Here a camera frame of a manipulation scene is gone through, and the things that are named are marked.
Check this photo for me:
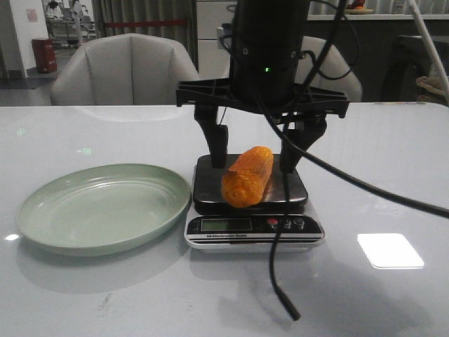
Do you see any left grey armchair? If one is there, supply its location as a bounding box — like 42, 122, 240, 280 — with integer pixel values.
50, 33, 199, 106

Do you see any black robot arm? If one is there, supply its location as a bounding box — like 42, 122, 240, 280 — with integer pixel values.
176, 1, 349, 175

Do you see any orange corn cob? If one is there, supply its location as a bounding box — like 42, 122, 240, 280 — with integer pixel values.
221, 146, 274, 209

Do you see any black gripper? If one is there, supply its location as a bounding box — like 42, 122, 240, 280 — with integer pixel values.
176, 79, 349, 173

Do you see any black cable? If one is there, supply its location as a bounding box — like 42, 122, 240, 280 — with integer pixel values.
217, 0, 449, 322

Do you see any pale green plate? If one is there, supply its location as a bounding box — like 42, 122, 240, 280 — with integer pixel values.
16, 164, 191, 257

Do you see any grey armchair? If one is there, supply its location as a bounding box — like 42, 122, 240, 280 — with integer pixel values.
295, 36, 363, 103
50, 33, 199, 106

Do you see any white cable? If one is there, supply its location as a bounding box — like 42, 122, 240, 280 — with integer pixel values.
406, 0, 449, 92

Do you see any red bin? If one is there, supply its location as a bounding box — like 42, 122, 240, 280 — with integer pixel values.
32, 38, 58, 74

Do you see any fruit bowl on counter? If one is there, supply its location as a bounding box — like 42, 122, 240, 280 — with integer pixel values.
344, 0, 374, 15

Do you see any dark sideboard counter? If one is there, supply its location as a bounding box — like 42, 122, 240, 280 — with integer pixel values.
304, 13, 449, 103

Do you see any right grey armchair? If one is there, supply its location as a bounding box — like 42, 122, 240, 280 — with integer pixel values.
295, 36, 363, 103

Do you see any white drawer cabinet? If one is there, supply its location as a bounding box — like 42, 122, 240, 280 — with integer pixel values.
196, 1, 236, 79

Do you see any tan cushion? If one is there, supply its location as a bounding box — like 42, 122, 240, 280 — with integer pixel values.
415, 76, 448, 106

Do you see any black silver kitchen scale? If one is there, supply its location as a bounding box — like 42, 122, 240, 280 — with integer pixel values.
185, 154, 325, 253

